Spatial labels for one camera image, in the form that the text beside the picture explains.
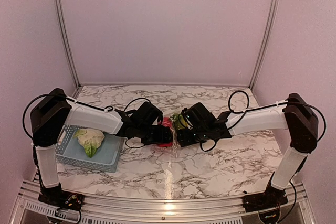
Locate aluminium frame post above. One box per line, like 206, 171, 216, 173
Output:
249, 0, 279, 91
54, 0, 81, 89

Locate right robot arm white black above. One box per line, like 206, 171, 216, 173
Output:
177, 93, 325, 207

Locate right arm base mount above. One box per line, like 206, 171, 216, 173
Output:
242, 183, 288, 212

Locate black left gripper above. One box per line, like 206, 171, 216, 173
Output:
136, 123, 174, 145

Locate clear zip top bag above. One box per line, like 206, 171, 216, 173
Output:
156, 112, 180, 157

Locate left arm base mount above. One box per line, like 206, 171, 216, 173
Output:
38, 184, 84, 211

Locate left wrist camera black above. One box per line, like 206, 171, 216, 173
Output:
130, 102, 163, 126

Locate front aluminium rail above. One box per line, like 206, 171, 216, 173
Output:
10, 180, 316, 224

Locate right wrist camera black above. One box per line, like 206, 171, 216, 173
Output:
181, 102, 216, 129

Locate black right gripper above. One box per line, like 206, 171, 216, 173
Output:
177, 126, 210, 147

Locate light blue plastic basket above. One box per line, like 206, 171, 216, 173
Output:
56, 125, 124, 173

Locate white green fake cabbage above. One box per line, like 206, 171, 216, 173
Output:
73, 128, 105, 158

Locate right aluminium frame post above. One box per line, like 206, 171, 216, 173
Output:
249, 0, 279, 91

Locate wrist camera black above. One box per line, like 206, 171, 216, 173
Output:
181, 102, 216, 129
130, 102, 163, 126

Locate red fake apple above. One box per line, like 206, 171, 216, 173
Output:
157, 143, 173, 148
160, 116, 173, 131

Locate green fake lettuce leaf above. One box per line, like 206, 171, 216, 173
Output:
170, 113, 188, 131

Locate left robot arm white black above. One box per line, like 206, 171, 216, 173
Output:
22, 88, 173, 206

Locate left aluminium frame post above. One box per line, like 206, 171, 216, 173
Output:
54, 0, 81, 89

